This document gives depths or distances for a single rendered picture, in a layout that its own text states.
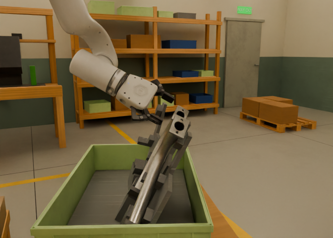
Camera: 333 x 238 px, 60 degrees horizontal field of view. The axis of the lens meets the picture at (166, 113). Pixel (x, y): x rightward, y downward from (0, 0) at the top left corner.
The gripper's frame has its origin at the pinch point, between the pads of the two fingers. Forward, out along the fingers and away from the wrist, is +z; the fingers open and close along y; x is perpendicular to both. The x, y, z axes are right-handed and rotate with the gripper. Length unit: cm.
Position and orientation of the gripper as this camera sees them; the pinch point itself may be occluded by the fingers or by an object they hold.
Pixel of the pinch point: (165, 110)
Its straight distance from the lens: 89.7
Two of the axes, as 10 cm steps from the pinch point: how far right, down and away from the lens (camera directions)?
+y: 4.0, -7.5, 5.4
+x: -2.8, 4.6, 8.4
